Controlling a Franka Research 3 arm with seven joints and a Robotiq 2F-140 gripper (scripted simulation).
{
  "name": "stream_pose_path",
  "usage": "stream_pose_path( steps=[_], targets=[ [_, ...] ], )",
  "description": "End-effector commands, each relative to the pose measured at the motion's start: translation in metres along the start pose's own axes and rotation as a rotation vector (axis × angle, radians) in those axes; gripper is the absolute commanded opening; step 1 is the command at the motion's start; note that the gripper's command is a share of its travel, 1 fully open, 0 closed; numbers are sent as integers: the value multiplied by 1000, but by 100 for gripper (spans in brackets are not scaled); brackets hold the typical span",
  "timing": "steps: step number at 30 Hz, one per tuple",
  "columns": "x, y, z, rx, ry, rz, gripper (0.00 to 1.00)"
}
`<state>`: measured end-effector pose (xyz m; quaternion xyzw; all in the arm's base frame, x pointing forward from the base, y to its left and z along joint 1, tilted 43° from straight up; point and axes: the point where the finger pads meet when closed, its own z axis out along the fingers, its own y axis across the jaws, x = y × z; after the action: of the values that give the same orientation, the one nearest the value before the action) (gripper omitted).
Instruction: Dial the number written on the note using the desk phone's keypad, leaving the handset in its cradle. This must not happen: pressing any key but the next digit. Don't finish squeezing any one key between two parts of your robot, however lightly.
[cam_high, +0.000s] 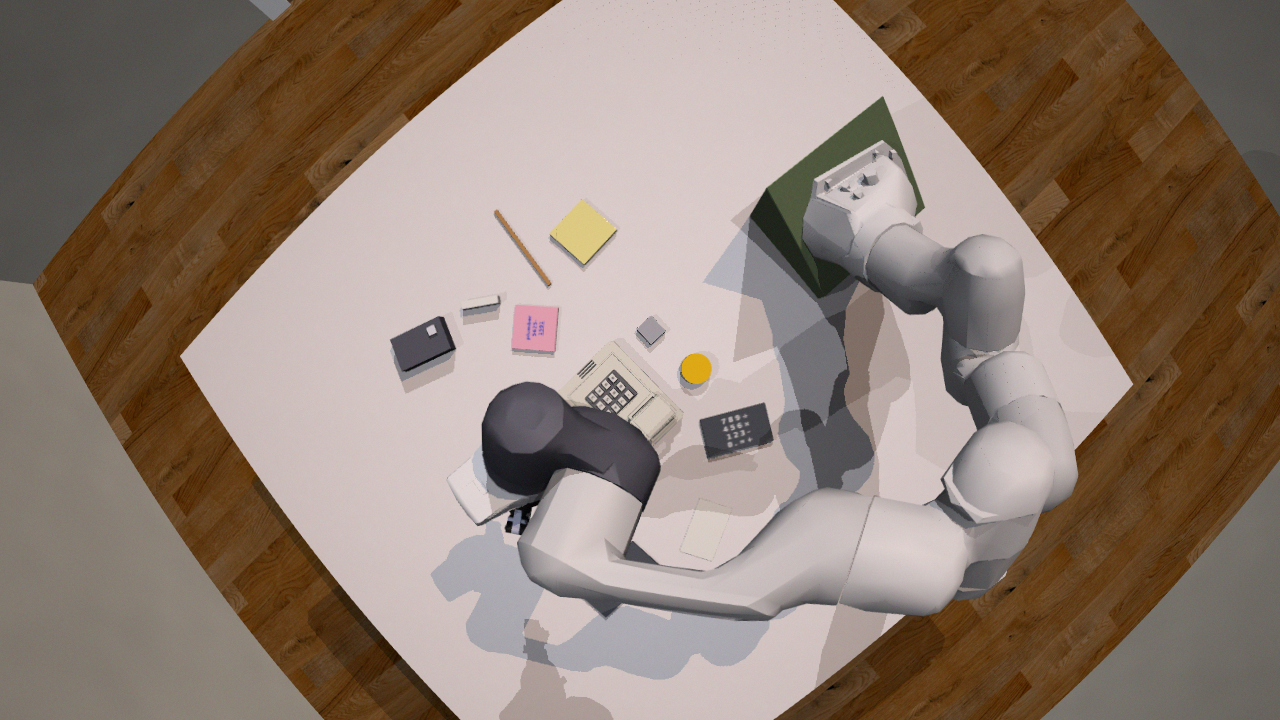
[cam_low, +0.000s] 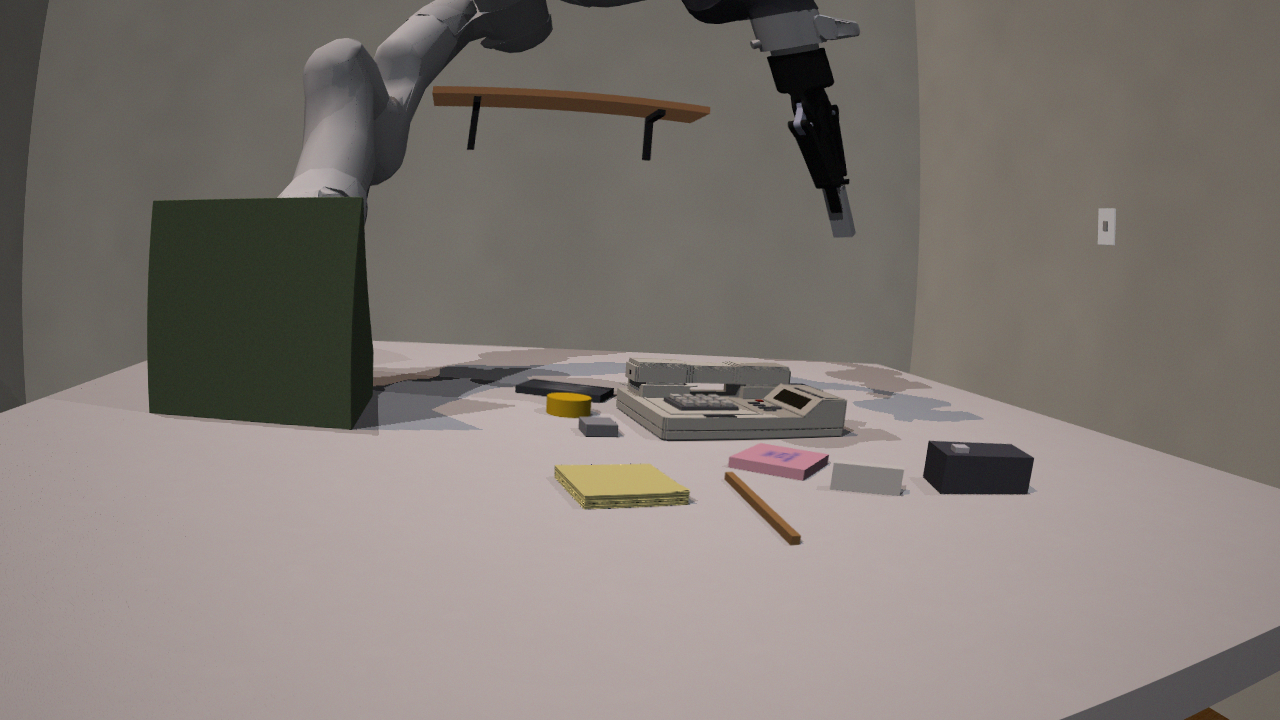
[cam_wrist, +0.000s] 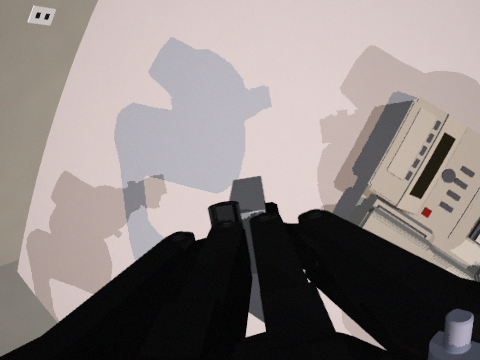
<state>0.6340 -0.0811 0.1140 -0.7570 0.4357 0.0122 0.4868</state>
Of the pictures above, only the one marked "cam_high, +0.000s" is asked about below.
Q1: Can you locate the brown wooden stick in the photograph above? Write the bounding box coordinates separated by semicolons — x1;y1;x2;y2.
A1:
495;210;552;286

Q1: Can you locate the yellow sticky note pad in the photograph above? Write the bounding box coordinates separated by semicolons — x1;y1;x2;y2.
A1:
549;200;617;265

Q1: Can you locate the yellow short cylinder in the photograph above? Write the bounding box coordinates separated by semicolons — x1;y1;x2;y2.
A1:
681;354;712;384

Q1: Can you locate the pink sticky note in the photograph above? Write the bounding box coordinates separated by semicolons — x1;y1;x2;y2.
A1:
512;305;559;352

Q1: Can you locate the dark grey keypad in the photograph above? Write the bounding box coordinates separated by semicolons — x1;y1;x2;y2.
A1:
700;404;773;457

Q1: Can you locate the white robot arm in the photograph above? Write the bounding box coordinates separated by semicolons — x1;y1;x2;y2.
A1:
447;140;1078;621

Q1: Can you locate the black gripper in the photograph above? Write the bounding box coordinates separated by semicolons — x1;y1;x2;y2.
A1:
506;500;540;536

